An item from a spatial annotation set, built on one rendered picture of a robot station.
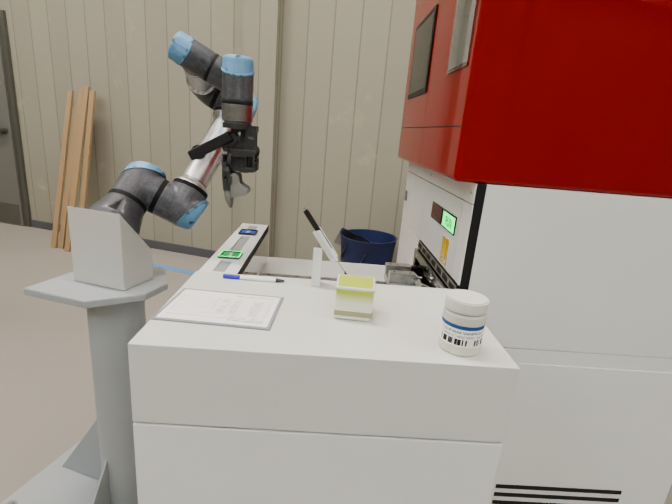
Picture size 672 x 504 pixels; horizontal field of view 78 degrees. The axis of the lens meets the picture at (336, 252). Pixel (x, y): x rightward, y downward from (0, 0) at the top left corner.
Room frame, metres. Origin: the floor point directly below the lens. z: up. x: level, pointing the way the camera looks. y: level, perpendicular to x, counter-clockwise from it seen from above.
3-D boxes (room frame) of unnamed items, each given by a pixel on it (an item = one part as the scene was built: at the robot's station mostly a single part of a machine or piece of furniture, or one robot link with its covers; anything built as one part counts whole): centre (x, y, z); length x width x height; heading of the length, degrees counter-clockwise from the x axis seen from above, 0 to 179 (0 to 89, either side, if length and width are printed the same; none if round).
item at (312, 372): (0.77, 0.01, 0.89); 0.62 x 0.35 x 0.14; 92
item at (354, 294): (0.76, -0.04, 1.00); 0.07 x 0.07 x 0.07; 87
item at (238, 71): (1.08, 0.27, 1.40); 0.09 x 0.08 x 0.11; 13
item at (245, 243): (1.21, 0.29, 0.89); 0.55 x 0.09 x 0.14; 2
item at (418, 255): (1.18, -0.29, 0.89); 0.44 x 0.02 x 0.10; 2
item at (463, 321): (0.66, -0.23, 1.01); 0.07 x 0.07 x 0.10
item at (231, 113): (1.08, 0.27, 1.33); 0.08 x 0.08 x 0.05
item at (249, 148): (1.08, 0.26, 1.25); 0.09 x 0.08 x 0.12; 92
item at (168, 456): (1.07, 0.03, 0.41); 0.96 x 0.64 x 0.82; 2
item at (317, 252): (0.91, 0.02, 1.03); 0.06 x 0.04 x 0.13; 92
